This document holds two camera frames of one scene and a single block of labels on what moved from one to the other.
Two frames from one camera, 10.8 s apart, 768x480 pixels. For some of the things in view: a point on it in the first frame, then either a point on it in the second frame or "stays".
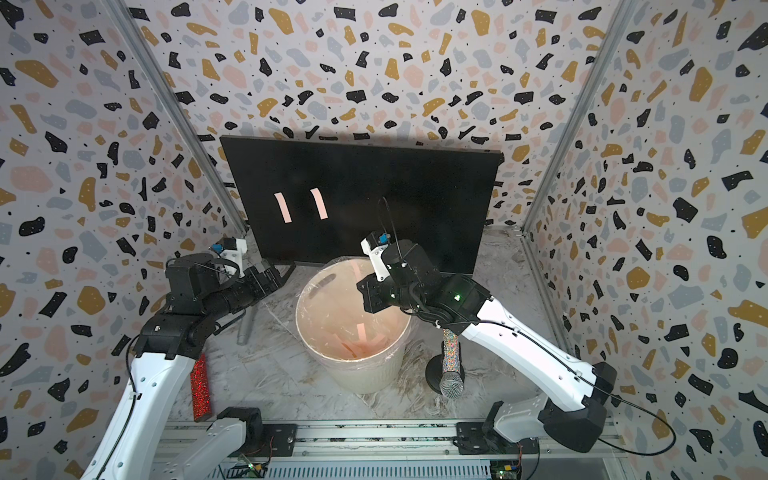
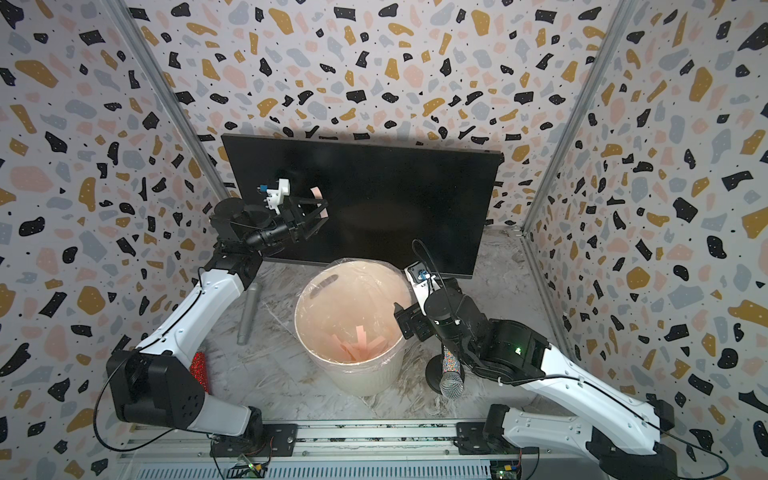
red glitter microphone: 200,388 stays
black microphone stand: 434,372 stays
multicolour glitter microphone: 451,381 stays
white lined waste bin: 353,350 stays
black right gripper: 371,293 → 420,320
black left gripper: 272,280 → 293,219
